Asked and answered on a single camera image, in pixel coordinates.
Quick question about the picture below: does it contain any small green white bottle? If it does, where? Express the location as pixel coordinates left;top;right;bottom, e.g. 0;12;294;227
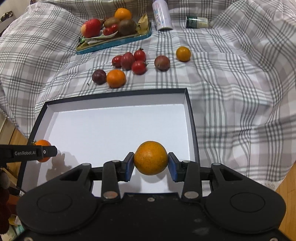
186;16;209;29

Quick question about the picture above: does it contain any yellow orange citrus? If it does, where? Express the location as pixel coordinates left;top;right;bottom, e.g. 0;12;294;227
133;141;169;176
176;46;191;62

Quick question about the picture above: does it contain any brown kiwi front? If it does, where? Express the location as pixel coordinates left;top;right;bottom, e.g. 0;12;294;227
118;19;137;36

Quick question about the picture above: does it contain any blue rimmed tray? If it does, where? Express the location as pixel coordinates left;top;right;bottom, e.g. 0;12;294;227
76;22;152;55

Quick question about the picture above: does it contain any brown kiwi rear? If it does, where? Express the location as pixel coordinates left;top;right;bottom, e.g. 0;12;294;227
103;17;120;28

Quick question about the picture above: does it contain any white small dish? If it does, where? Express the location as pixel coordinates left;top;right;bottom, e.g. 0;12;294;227
83;31;118;42

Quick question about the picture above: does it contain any cherry tomato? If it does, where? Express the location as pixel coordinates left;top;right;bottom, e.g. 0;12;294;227
133;48;146;62
103;28;113;36
132;60;147;75
110;24;118;33
111;55;122;68

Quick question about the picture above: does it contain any large orange mandarin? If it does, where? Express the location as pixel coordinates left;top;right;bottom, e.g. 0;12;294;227
106;69;126;88

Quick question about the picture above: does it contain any dark purple plum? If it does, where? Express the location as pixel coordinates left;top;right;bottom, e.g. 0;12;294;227
92;69;107;85

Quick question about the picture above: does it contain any mandarin with leaf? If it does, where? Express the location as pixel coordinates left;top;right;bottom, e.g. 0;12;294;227
33;140;51;163

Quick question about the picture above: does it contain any red apple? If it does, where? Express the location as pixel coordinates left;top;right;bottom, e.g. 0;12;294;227
81;19;101;38

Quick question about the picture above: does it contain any black white shallow box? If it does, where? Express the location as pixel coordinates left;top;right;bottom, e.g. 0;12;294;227
17;89;199;191

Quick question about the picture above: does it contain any reddish brown plum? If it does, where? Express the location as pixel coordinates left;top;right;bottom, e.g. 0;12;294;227
154;55;170;71

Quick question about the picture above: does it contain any orange on tray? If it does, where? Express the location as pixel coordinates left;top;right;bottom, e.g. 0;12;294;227
114;8;132;21

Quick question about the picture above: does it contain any tan paper wrapper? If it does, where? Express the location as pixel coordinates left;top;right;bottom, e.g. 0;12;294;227
137;13;149;32

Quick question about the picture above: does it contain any brown kiwi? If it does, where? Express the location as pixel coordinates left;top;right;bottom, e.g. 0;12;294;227
103;17;120;28
118;19;137;36

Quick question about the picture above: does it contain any white spray can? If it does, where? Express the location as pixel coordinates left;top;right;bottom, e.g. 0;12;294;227
152;0;173;31

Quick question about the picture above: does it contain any grey plaid cloth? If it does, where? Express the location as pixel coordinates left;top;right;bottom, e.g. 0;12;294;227
1;1;295;189

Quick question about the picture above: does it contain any oblong red tomato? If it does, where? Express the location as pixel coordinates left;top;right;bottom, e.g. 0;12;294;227
120;52;135;70

